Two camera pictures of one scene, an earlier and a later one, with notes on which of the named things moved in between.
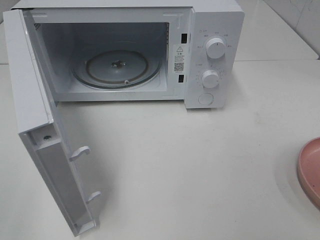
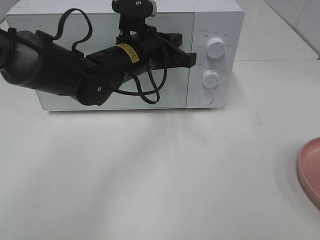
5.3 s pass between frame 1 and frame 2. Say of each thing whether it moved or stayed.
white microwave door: moved
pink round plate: stayed
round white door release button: stayed
